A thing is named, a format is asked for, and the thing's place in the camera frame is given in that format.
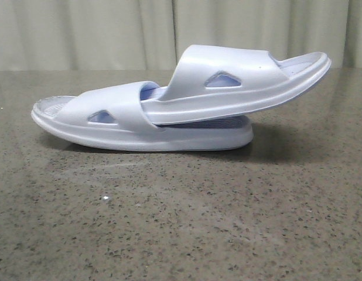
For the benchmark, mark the light blue slipper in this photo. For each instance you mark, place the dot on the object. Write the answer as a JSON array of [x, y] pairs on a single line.
[[113, 118], [210, 82]]

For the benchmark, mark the pale grey-green backdrop curtain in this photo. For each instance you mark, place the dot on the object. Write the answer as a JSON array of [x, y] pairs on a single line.
[[152, 35]]

